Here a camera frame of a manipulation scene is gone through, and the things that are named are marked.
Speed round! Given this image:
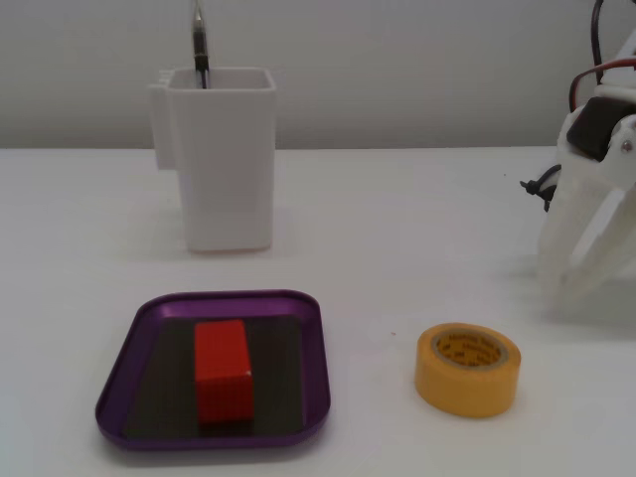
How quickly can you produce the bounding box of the purple metal tray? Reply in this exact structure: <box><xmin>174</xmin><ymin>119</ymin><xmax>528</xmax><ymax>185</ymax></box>
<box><xmin>94</xmin><ymin>288</ymin><xmax>333</xmax><ymax>453</ymax></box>

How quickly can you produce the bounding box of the black ballpoint pen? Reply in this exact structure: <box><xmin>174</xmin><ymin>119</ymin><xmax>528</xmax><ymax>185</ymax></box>
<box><xmin>192</xmin><ymin>0</ymin><xmax>212</xmax><ymax>91</ymax></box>

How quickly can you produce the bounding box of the white plastic pen holder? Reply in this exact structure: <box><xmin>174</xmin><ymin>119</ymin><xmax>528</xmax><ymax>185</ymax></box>
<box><xmin>147</xmin><ymin>68</ymin><xmax>277</xmax><ymax>255</ymax></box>

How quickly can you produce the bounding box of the red and white servo cable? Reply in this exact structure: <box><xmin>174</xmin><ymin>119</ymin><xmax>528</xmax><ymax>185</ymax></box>
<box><xmin>567</xmin><ymin>0</ymin><xmax>636</xmax><ymax>111</ymax></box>

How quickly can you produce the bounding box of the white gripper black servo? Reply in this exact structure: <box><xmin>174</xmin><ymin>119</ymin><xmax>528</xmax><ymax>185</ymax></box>
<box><xmin>538</xmin><ymin>74</ymin><xmax>636</xmax><ymax>301</ymax></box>

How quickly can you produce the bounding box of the black cable with zip tie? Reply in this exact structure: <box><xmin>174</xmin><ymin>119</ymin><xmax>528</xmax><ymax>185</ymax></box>
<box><xmin>520</xmin><ymin>166</ymin><xmax>562</xmax><ymax>214</ymax></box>

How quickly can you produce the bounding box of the yellow masking tape roll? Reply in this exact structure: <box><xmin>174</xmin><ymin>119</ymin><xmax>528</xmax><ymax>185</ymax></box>
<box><xmin>414</xmin><ymin>322</ymin><xmax>523</xmax><ymax>419</ymax></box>

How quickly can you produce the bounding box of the red rectangular block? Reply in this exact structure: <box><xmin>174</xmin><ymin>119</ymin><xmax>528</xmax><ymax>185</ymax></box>
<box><xmin>193</xmin><ymin>320</ymin><xmax>254</xmax><ymax>425</ymax></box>

